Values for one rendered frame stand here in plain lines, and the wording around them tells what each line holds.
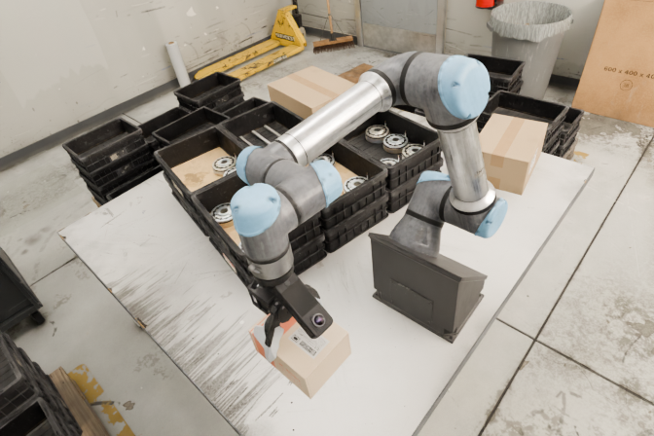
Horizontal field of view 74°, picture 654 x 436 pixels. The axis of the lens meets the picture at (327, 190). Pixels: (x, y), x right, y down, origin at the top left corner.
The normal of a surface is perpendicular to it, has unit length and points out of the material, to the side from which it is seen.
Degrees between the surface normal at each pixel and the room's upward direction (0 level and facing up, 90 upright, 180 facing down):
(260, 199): 1
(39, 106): 90
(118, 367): 0
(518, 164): 90
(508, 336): 0
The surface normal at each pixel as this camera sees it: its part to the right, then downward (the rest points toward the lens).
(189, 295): -0.11, -0.77
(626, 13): -0.68, 0.41
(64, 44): 0.73, 0.36
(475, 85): 0.61, 0.22
